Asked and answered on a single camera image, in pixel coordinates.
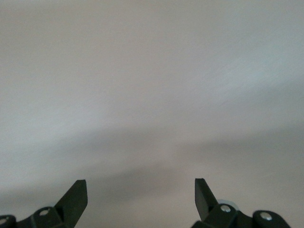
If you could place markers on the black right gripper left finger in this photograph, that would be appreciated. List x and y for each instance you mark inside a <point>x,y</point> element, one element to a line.
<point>69,209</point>

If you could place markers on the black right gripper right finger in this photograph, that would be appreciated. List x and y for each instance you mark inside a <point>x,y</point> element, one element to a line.
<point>206,206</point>

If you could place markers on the brown table cloth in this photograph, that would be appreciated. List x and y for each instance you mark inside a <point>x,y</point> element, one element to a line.
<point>152,71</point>

